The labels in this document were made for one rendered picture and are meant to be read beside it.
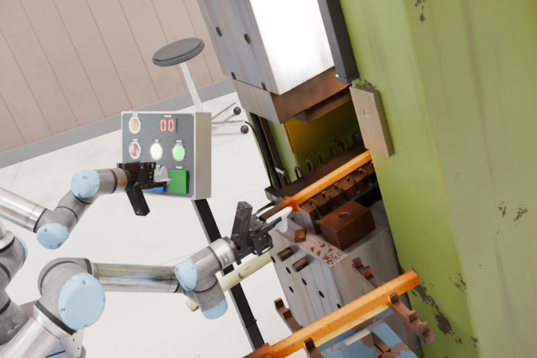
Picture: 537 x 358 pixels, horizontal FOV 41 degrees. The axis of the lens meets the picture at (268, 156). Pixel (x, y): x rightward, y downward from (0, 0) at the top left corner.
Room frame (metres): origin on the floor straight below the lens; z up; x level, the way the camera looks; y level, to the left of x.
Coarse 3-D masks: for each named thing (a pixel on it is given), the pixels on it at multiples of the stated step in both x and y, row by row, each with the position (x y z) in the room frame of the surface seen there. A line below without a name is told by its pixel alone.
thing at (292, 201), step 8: (368, 152) 1.86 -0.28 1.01; (352, 160) 1.84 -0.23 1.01; (360, 160) 1.83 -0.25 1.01; (344, 168) 1.81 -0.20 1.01; (352, 168) 1.81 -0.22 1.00; (328, 176) 1.80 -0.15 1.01; (336, 176) 1.79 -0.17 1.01; (312, 184) 1.79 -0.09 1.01; (320, 184) 1.77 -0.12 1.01; (304, 192) 1.76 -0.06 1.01; (312, 192) 1.75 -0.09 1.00; (288, 200) 1.73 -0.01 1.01; (296, 200) 1.73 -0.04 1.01; (272, 208) 1.73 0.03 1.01; (280, 208) 1.71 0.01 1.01; (296, 208) 1.72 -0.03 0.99; (264, 216) 1.70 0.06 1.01
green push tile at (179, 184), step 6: (174, 174) 2.09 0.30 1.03; (180, 174) 2.08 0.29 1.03; (186, 174) 2.06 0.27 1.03; (174, 180) 2.09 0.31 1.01; (180, 180) 2.07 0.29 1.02; (186, 180) 2.06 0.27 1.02; (174, 186) 2.08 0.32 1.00; (180, 186) 2.06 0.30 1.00; (186, 186) 2.05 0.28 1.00; (174, 192) 2.07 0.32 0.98; (180, 192) 2.06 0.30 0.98; (186, 192) 2.04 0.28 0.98
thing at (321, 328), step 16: (384, 288) 1.25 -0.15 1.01; (400, 288) 1.24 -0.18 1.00; (352, 304) 1.23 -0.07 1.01; (368, 304) 1.22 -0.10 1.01; (320, 320) 1.22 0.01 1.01; (336, 320) 1.20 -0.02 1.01; (288, 336) 1.20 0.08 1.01; (304, 336) 1.19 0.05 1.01; (320, 336) 1.19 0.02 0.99; (256, 352) 1.17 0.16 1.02; (272, 352) 1.16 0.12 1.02; (288, 352) 1.17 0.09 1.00
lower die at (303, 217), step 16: (336, 160) 1.93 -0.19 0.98; (368, 160) 1.83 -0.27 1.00; (304, 176) 1.90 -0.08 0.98; (320, 176) 1.85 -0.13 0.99; (352, 176) 1.78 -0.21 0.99; (288, 192) 1.82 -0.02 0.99; (320, 192) 1.75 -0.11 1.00; (336, 192) 1.73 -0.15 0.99; (352, 192) 1.73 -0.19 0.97; (304, 208) 1.70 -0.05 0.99; (320, 208) 1.69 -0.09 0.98; (304, 224) 1.71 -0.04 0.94
